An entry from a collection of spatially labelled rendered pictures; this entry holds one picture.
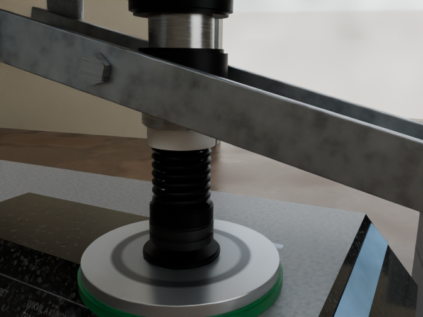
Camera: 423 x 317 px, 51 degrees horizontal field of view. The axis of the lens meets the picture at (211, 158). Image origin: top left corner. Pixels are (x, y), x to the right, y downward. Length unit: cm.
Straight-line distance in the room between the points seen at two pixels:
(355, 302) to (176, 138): 27
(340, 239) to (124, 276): 30
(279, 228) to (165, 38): 33
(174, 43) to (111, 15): 567
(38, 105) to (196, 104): 643
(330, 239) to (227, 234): 15
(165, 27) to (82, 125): 601
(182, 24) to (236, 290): 25
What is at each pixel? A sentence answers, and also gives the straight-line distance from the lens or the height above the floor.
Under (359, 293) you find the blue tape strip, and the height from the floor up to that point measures 84.
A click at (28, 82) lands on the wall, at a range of 684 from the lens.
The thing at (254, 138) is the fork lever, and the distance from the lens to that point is 36.
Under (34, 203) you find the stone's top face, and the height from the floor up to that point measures 87.
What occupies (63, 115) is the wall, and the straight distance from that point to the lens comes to 656.
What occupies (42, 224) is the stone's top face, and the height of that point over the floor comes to 87.
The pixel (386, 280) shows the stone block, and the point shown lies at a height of 82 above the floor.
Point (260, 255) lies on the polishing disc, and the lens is 49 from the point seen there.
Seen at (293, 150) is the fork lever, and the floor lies 103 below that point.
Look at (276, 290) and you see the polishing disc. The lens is 46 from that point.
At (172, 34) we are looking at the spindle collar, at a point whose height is 112.
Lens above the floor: 110
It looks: 13 degrees down
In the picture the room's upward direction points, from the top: 1 degrees clockwise
